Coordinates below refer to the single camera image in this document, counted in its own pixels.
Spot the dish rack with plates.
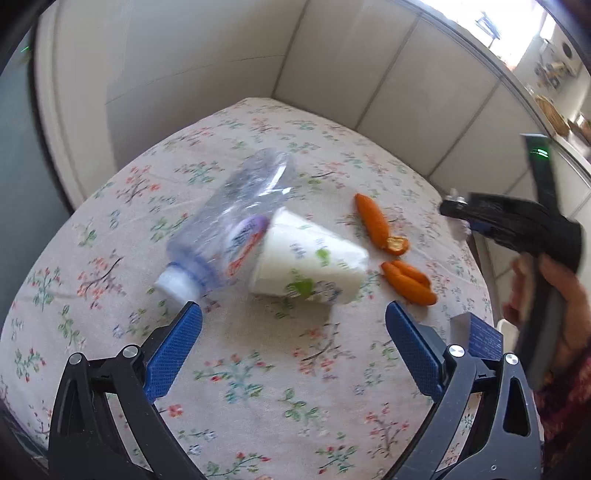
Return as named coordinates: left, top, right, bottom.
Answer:
left=477, top=11, right=504, bottom=43

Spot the floral tablecloth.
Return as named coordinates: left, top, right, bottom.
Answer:
left=0, top=97, right=500, bottom=480

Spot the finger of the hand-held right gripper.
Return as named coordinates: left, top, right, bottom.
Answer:
left=438, top=191, right=505, bottom=235

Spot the white water heater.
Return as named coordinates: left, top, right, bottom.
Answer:
left=555, top=36, right=581, bottom=75

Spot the clear plastic bottle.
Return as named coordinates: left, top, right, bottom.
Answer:
left=154, top=148, right=297, bottom=301

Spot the row of white cabinet doors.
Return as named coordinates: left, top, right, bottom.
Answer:
left=272, top=0, right=591, bottom=222

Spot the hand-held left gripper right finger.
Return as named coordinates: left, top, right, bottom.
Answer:
left=385, top=300, right=542, bottom=480

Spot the white paper cup green print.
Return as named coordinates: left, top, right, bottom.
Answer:
left=248, top=206, right=370, bottom=306

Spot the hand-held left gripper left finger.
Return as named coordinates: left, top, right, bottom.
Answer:
left=48, top=301, right=206, bottom=480

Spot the blue cardboard box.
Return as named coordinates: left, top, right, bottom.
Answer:
left=450, top=312, right=504, bottom=363

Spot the person's right hand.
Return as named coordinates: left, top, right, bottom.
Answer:
left=502, top=253, right=591, bottom=386

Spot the woven basket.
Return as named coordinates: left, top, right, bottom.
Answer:
left=534, top=94, right=570, bottom=135

